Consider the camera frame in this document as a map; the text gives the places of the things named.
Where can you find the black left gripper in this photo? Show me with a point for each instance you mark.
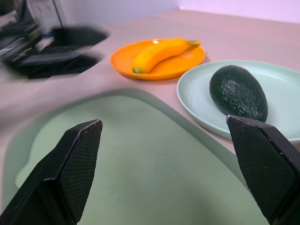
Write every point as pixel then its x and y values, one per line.
pixel 16 37

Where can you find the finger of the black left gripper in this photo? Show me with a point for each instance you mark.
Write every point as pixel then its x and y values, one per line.
pixel 77 168

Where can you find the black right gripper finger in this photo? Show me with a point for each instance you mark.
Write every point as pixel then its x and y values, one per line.
pixel 262 168

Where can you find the light green plate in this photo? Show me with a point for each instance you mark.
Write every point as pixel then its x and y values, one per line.
pixel 276 89

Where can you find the orange plate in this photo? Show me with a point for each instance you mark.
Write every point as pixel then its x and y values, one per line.
pixel 164 65

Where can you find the green tray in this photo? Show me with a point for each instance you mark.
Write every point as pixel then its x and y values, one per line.
pixel 145 164

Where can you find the dark green avocado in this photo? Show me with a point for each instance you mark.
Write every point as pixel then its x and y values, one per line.
pixel 239 93

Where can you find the yellow banana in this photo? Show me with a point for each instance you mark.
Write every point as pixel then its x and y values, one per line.
pixel 161 55

